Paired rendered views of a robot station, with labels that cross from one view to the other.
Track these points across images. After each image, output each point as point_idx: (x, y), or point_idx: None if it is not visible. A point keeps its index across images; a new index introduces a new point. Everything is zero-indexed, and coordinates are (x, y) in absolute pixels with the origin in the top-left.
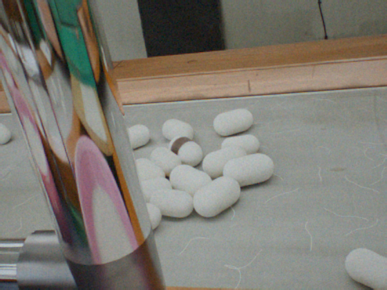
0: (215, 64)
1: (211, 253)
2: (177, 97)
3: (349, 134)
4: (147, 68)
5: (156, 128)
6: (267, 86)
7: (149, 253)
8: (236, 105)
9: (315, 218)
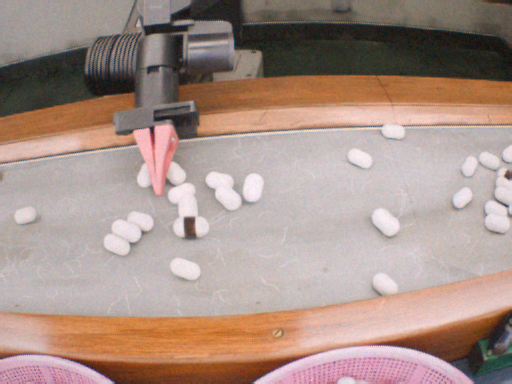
0: (461, 96)
1: None
2: (450, 122)
3: None
4: (413, 91)
5: (463, 153)
6: (497, 119)
7: None
8: (490, 134)
9: None
